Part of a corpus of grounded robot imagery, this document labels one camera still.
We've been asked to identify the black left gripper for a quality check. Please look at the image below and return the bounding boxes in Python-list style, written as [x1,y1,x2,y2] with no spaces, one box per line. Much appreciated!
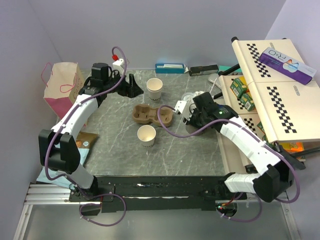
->
[103,70,144,99]

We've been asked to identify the grey straw holder cup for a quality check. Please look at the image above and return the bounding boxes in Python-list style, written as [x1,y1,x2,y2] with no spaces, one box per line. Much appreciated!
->
[185,124,204,136]

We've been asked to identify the white paper cup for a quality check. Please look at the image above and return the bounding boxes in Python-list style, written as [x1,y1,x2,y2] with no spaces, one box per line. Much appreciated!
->
[137,125,156,148]

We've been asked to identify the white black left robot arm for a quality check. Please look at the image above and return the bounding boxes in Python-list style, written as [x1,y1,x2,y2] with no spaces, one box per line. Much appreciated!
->
[38,58,144,201]

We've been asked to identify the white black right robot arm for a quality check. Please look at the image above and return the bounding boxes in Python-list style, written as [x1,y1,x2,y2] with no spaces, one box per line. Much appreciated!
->
[187,92,296,203]

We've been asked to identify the stack of white paper cups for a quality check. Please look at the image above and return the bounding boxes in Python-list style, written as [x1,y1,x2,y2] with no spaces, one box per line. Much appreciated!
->
[146,78,163,102]

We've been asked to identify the brown pulp cup carrier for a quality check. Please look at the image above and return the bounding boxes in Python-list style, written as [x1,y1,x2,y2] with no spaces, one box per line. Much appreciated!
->
[132,104,174,127]

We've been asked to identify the blue white box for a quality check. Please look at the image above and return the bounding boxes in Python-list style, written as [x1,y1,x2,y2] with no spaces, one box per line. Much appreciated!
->
[155,63,189,74]

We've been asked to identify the green box upper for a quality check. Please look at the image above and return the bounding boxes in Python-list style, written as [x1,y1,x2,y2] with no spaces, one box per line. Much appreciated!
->
[230,76,249,99]

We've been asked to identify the green box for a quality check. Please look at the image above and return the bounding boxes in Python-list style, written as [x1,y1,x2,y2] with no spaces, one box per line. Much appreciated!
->
[230,76,249,99]
[240,92,256,112]

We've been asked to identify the black rectangular box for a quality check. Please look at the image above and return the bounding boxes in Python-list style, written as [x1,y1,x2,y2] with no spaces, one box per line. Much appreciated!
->
[188,64,219,76]

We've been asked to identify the green box lower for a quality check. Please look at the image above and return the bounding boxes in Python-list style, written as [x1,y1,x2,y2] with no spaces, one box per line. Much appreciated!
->
[240,92,256,112]

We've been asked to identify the pink white paper bag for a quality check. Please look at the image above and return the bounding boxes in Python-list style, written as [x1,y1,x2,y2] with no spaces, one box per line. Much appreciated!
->
[41,62,85,119]

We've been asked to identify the brown blue snack packet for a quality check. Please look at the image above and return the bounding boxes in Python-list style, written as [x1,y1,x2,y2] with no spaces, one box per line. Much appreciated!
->
[75,131,99,166]

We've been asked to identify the purple white R&O box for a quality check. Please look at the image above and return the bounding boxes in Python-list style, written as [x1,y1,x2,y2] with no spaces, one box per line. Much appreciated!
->
[258,47,317,85]

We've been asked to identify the cream checkered folding board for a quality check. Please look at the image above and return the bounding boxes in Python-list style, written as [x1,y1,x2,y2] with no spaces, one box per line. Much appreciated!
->
[217,37,320,173]

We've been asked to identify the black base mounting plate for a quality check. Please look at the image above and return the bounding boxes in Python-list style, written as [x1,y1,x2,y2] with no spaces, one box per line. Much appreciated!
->
[69,176,235,213]

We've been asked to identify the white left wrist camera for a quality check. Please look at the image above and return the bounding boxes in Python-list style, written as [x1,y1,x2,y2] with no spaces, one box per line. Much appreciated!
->
[112,54,125,75]

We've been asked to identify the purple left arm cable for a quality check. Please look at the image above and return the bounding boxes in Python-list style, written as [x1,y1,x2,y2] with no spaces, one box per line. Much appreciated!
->
[43,46,128,227]

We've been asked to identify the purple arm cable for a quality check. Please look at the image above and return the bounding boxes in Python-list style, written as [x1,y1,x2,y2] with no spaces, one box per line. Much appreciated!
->
[43,46,128,227]
[156,104,301,223]

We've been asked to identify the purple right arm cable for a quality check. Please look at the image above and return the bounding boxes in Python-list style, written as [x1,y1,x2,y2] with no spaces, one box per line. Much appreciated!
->
[156,104,301,223]

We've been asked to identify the aluminium rail frame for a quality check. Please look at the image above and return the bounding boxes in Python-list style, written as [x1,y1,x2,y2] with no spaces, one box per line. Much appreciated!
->
[14,184,301,240]

